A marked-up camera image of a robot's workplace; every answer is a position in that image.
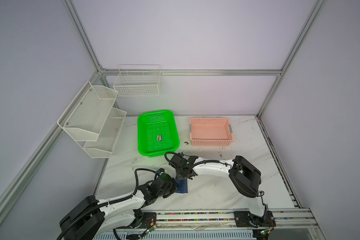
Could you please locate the aluminium mounting rail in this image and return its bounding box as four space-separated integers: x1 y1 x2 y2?
117 208 319 231

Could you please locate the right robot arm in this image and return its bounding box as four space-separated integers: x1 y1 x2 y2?
165 152 266 218

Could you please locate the dark blue paper napkin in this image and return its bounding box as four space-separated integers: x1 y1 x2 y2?
175 178 188 194

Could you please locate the white mesh lower shelf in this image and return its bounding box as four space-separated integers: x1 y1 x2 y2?
84 108 127 159

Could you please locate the white wire wall basket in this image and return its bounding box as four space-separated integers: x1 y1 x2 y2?
113 65 162 97

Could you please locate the green plastic basket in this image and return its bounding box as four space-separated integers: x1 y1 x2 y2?
137 110 180 158

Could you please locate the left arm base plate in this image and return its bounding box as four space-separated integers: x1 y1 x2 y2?
130 212 157 229

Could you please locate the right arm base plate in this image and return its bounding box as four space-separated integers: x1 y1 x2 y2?
234 210 276 228

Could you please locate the white mesh shelf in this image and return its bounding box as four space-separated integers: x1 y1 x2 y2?
57 85 118 142
84 108 127 159

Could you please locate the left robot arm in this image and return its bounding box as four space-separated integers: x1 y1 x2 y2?
57 172 179 240

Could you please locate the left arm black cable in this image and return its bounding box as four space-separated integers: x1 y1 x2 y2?
56 167 160 240

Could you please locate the pink plastic basket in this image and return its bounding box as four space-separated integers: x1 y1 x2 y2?
190 118 234 147

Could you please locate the white mesh upper shelf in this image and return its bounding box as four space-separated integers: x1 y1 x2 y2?
57 85 118 142

